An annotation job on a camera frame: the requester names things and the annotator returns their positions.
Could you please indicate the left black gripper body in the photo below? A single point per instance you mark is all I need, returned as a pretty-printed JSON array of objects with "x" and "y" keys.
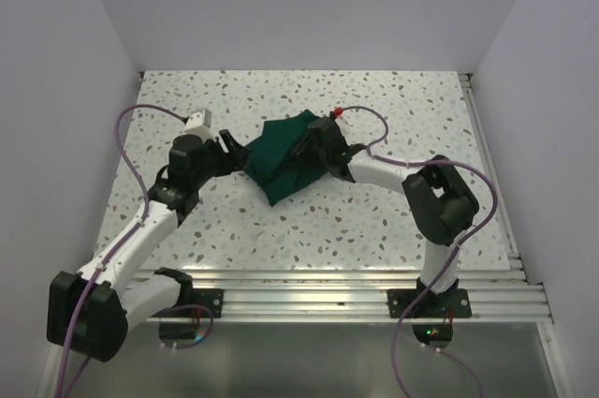
[{"x": 211, "y": 154}]

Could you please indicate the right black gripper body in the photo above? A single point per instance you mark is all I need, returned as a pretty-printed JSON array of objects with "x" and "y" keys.
[{"x": 321, "y": 154}]

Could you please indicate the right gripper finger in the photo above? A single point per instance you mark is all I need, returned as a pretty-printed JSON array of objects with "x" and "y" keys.
[
  {"x": 310, "y": 171},
  {"x": 305, "y": 152}
]

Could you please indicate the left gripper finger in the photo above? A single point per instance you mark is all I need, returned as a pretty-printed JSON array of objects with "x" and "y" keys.
[
  {"x": 232, "y": 146},
  {"x": 232, "y": 164}
]

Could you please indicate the dark green surgical cloth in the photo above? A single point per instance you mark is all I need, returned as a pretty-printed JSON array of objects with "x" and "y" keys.
[{"x": 271, "y": 166}]

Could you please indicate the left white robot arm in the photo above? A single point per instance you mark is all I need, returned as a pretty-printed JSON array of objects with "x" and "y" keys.
[{"x": 93, "y": 310}]

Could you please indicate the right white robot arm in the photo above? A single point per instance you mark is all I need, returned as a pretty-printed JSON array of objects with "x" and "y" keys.
[{"x": 441, "y": 203}]

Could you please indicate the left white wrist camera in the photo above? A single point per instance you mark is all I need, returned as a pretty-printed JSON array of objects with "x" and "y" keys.
[{"x": 199, "y": 124}]

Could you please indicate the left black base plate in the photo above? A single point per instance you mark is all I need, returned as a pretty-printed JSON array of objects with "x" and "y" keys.
[{"x": 186, "y": 325}]

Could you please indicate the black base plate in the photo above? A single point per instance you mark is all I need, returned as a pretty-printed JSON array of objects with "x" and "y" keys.
[
  {"x": 186, "y": 325},
  {"x": 433, "y": 316}
]

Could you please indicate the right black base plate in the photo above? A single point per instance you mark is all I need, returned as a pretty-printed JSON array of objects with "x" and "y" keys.
[{"x": 433, "y": 316}]

